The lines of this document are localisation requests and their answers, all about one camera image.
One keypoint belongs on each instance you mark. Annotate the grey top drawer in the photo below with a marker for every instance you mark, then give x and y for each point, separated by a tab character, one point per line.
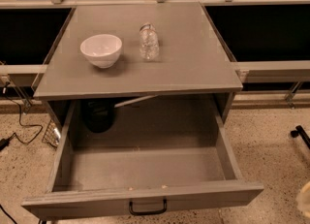
173	149

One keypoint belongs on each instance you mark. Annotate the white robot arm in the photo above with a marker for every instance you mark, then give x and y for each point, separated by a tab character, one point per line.
303	200

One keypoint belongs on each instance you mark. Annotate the grey drawer cabinet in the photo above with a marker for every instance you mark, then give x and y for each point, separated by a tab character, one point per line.
191	58

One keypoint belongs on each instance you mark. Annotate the clear plastic water bottle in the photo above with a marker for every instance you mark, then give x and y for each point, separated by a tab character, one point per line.
148	42

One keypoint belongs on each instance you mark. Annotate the white ceramic bowl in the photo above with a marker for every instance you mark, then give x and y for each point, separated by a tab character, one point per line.
101	50

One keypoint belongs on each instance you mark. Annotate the black wheeled base leg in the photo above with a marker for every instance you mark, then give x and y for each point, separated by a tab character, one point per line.
299	131

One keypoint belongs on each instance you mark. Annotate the wire mesh basket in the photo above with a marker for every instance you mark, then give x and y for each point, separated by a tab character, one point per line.
52	135

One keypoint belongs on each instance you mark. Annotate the black top drawer handle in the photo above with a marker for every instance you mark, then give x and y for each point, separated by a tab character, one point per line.
148	208

